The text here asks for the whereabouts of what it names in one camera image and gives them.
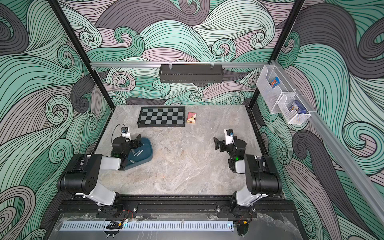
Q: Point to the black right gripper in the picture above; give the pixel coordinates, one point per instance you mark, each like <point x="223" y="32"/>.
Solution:
<point x="220" y="145"/>

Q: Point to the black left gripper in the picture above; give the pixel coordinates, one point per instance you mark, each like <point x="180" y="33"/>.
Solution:
<point x="139" y="143"/>

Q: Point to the teal plastic storage box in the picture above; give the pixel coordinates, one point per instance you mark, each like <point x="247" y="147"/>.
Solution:
<point x="138" y="156"/>

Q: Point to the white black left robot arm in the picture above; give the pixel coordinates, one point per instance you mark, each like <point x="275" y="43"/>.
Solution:
<point x="81" y="175"/>

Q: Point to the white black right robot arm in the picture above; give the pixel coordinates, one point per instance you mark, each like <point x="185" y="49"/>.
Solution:
<point x="262" y="179"/>

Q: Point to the small red card box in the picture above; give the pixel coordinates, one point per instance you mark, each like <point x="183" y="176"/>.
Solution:
<point x="191" y="118"/>

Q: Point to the blue box in bin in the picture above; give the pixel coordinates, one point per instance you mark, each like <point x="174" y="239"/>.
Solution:
<point x="298" y="107"/>

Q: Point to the black grey chessboard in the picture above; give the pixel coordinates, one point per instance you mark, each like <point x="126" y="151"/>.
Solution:
<point x="161" y="117"/>

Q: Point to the blue red item in bin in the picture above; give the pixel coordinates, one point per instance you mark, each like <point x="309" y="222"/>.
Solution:
<point x="274" y="82"/>

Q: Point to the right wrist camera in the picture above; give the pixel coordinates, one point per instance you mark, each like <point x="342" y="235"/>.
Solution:
<point x="229" y="135"/>

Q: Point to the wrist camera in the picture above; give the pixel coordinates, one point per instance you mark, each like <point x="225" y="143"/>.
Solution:
<point x="229" y="135"/>
<point x="125" y="132"/>

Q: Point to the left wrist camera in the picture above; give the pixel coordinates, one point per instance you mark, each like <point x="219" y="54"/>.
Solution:
<point x="125" y="132"/>

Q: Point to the black wall shelf tray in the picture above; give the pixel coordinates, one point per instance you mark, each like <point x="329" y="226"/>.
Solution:
<point x="191" y="74"/>

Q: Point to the clear wall bin far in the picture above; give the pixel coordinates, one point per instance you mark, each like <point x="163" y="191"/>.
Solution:
<point x="272" y="96"/>

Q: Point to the clear wall bin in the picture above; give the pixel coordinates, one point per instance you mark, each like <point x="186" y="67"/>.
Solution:
<point x="292" y="117"/>
<point x="272" y="96"/>

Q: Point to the clear wall bin near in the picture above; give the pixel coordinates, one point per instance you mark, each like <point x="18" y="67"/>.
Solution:
<point x="292" y="117"/>

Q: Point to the white slotted cable duct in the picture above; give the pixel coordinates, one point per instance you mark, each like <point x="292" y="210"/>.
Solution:
<point x="216" y="226"/>

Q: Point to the aluminium rail back wall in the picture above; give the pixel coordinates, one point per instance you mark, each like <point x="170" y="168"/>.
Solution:
<point x="136" y="64"/>

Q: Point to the aluminium rail wall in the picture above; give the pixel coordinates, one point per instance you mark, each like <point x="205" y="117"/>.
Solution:
<point x="364" y="185"/>
<point x="136" y="64"/>

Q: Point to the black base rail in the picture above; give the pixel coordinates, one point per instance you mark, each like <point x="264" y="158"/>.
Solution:
<point x="222" y="206"/>

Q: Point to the black frame post left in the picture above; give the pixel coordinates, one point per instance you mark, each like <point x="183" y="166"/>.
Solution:
<point x="78" y="47"/>

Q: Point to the black frame post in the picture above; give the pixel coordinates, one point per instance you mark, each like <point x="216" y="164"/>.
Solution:
<point x="78" y="47"/>
<point x="278" y="18"/>

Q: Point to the aluminium rail right wall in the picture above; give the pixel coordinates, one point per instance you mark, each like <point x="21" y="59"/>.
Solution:
<point x="364" y="185"/>

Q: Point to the black frame post right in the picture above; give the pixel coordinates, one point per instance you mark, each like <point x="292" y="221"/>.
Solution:
<point x="278" y="18"/>

